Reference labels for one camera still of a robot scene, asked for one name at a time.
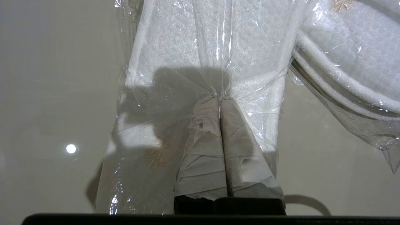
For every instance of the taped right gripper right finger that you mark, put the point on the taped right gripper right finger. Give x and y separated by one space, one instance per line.
247 162

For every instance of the glossy white cabinet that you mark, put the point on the glossy white cabinet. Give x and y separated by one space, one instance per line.
47 93

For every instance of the bagged white slippers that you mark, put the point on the bagged white slippers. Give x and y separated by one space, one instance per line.
187 47
350 47

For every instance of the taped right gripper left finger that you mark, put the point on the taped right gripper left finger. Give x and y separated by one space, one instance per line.
203 165

